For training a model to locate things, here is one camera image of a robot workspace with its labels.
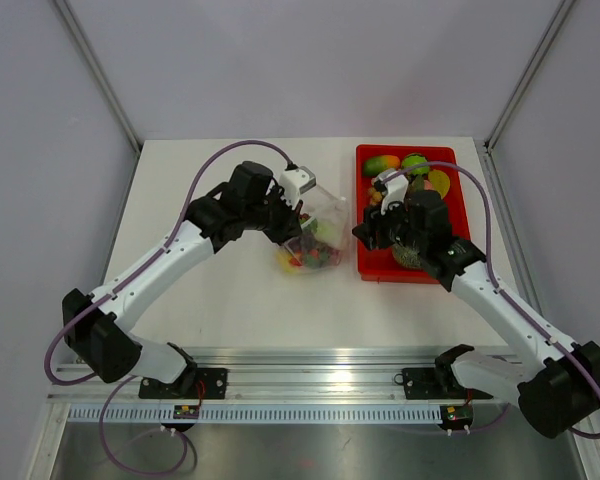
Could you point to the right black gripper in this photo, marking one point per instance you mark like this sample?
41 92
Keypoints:
374 220

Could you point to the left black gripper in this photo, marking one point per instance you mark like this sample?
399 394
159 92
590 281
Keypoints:
290 226

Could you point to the pink red grape bunch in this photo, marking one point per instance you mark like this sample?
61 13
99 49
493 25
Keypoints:
329 257

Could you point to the clear zip top bag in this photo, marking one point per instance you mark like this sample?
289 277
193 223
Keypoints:
320 205

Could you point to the yellow mango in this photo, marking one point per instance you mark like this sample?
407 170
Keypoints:
288 263

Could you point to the dark red grape bunch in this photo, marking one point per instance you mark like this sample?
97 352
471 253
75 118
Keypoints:
307 244

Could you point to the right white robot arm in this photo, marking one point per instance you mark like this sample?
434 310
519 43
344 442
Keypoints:
555 384

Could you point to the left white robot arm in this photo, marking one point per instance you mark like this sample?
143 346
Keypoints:
99 324

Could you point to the tan longan bunch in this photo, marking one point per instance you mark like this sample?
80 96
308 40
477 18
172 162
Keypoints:
376 193

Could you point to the green netted melon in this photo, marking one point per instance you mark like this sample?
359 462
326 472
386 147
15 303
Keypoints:
406 257

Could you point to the red plastic tray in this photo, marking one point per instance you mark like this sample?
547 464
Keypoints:
437 268

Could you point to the peach fruit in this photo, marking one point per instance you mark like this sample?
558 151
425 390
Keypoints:
376 165

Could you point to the green leafy vegetable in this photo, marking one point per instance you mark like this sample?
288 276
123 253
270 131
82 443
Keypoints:
416 164

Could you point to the yellow star fruit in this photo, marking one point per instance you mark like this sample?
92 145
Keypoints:
440 182

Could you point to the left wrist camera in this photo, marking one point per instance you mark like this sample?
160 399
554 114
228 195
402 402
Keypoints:
295 183

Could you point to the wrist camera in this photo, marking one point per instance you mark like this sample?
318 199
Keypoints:
393 185
295 183

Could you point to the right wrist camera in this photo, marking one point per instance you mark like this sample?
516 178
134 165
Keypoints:
393 185

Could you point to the right aluminium frame post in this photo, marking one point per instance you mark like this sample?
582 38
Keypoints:
543 48

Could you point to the aluminium frame post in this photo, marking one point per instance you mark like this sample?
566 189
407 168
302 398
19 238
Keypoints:
86 52
543 48

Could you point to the aluminium rail beam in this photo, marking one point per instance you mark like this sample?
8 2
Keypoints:
314 375

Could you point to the left aluminium frame post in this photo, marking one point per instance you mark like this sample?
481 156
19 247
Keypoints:
86 52

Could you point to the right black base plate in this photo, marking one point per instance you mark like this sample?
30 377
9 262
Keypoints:
420 383

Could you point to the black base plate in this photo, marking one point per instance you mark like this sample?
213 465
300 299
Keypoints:
202 382
420 383

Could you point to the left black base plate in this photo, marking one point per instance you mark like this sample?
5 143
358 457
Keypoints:
202 382

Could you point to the white slotted cable duct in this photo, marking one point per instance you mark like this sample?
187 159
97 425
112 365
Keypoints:
258 414

